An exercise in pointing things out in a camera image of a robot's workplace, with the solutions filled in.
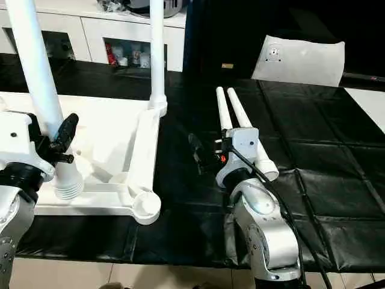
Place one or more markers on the white plastic table top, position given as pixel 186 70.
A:
pixel 114 132

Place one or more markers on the white plastic table leg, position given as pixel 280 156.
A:
pixel 36 66
pixel 157 54
pixel 240 111
pixel 224 108

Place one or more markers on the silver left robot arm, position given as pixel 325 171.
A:
pixel 15 211

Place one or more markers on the small red item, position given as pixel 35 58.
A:
pixel 110 54

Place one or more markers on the small tan label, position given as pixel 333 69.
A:
pixel 227 65

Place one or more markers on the black work mat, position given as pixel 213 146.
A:
pixel 313 156

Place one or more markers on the white cabinet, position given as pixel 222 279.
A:
pixel 84 30

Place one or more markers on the white plastic bag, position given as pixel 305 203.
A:
pixel 298 60

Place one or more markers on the grey bag on cabinet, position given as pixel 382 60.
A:
pixel 138 6

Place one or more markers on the white flat board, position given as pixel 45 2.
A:
pixel 370 105

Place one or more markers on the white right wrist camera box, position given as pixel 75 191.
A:
pixel 243 147

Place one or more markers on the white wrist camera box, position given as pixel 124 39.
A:
pixel 21 141
pixel 243 147

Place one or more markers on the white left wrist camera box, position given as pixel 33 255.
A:
pixel 21 141

